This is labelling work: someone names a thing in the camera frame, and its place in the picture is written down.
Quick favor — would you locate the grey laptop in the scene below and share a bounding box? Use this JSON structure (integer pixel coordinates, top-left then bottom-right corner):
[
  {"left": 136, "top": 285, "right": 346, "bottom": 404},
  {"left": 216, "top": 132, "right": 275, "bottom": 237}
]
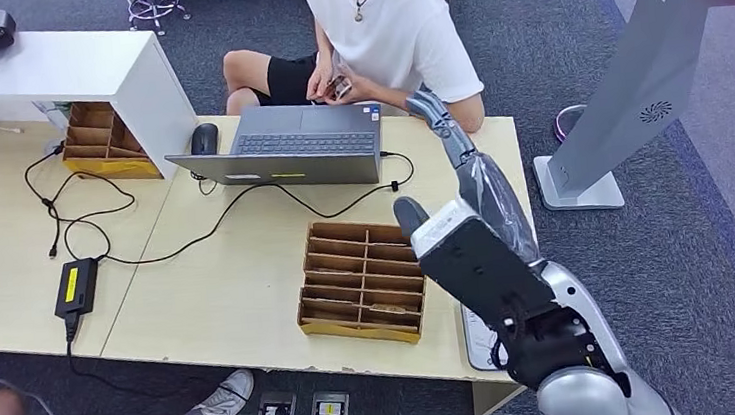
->
[{"left": 161, "top": 95, "right": 387, "bottom": 204}]

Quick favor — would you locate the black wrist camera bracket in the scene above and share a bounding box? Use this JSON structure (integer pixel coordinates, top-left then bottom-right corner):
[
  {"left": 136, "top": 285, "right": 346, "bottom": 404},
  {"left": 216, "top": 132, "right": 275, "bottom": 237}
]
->
[{"left": 413, "top": 211, "right": 562, "bottom": 362}]

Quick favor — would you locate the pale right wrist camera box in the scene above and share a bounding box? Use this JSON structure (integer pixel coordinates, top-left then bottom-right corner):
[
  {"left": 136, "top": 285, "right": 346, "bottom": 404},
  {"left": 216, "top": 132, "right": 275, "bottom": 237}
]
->
[{"left": 406, "top": 197, "right": 483, "bottom": 261}]

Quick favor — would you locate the cardboard card organizer tray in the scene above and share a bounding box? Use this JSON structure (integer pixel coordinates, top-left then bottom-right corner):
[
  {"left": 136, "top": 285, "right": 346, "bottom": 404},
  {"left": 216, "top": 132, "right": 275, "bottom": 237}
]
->
[
  {"left": 288, "top": 212, "right": 434, "bottom": 356},
  {"left": 57, "top": 95, "right": 163, "bottom": 189}
]

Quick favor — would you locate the white ID card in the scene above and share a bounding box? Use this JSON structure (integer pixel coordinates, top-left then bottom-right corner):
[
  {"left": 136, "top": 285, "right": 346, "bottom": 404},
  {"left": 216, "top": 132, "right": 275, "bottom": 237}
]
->
[{"left": 329, "top": 73, "right": 355, "bottom": 101}]

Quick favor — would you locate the white card reader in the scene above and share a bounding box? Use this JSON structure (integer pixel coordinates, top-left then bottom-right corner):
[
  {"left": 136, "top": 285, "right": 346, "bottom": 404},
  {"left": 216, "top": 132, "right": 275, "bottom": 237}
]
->
[{"left": 460, "top": 300, "right": 509, "bottom": 374}]

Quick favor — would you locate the black computer mouse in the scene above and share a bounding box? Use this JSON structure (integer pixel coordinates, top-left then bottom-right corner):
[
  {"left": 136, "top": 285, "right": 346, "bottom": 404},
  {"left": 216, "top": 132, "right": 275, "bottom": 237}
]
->
[{"left": 188, "top": 121, "right": 222, "bottom": 159}]

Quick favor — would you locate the grey kiosk stand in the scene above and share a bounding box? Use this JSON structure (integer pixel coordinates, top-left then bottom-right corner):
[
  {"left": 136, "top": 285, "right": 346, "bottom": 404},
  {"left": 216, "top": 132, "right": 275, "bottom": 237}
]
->
[{"left": 518, "top": 0, "right": 735, "bottom": 217}]

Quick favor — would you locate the black mouse cable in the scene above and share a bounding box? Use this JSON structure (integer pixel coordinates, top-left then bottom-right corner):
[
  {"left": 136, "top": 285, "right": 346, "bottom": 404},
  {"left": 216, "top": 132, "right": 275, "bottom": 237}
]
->
[{"left": 190, "top": 168, "right": 220, "bottom": 198}]

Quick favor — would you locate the gold patterned key card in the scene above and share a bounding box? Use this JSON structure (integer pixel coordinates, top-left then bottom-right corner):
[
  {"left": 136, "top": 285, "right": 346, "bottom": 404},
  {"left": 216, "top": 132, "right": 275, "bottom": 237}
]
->
[{"left": 365, "top": 302, "right": 406, "bottom": 318}]

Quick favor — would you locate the light wood desk leg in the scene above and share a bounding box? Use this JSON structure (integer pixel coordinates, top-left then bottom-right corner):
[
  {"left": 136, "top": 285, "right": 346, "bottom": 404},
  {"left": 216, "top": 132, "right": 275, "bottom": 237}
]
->
[{"left": 470, "top": 374, "right": 530, "bottom": 415}]

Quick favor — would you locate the white desk shelf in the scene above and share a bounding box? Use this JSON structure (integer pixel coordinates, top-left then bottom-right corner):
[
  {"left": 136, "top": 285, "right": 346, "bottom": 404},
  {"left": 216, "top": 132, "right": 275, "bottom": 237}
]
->
[{"left": 0, "top": 16, "right": 204, "bottom": 194}]

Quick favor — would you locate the person's right hand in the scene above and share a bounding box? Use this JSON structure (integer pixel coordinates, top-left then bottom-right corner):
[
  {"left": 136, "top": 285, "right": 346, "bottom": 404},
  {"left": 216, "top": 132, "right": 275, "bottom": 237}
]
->
[{"left": 302, "top": 52, "right": 341, "bottom": 102}]

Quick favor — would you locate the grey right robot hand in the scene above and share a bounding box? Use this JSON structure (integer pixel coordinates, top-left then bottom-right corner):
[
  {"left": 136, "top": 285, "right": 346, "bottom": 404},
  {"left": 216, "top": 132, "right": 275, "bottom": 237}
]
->
[{"left": 384, "top": 80, "right": 542, "bottom": 278}]

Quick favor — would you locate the purple rimmed round object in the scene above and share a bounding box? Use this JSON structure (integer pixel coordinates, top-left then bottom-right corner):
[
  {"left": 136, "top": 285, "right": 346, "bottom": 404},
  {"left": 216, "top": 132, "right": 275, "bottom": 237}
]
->
[{"left": 552, "top": 104, "right": 592, "bottom": 144}]

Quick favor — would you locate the black laptop power cable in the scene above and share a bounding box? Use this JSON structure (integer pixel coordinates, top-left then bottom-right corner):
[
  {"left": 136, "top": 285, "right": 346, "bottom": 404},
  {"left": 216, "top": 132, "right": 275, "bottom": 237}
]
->
[{"left": 38, "top": 140, "right": 423, "bottom": 276}]

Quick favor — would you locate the metal floor socket box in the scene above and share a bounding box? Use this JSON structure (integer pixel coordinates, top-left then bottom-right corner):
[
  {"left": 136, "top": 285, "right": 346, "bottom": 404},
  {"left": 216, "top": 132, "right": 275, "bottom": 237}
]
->
[
  {"left": 253, "top": 389, "right": 298, "bottom": 415},
  {"left": 307, "top": 388, "right": 352, "bottom": 415}
]

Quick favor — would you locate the person's left hand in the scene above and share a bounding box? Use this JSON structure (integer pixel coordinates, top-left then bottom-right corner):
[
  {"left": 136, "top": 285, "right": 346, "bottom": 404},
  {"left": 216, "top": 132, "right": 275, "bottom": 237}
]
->
[{"left": 323, "top": 66, "right": 369, "bottom": 108}]

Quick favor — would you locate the black USB cable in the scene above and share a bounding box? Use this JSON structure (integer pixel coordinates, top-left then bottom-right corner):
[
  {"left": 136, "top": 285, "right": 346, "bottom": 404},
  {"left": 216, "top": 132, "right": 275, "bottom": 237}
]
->
[{"left": 21, "top": 142, "right": 77, "bottom": 262}]

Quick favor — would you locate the black power adapter yellow label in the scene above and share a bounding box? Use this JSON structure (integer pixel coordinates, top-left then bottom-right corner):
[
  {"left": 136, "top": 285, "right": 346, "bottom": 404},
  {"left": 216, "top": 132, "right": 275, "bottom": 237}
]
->
[{"left": 49, "top": 257, "right": 104, "bottom": 322}]

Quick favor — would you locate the chrome stool base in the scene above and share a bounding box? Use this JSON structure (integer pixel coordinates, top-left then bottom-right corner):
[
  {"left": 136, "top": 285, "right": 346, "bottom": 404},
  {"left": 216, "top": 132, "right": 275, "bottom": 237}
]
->
[{"left": 123, "top": 0, "right": 193, "bottom": 39}]

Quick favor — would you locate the black adapter mains cable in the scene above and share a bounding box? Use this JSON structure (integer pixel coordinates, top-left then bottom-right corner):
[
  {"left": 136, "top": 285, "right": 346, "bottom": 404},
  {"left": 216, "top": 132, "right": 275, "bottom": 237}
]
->
[{"left": 61, "top": 300, "right": 252, "bottom": 409}]

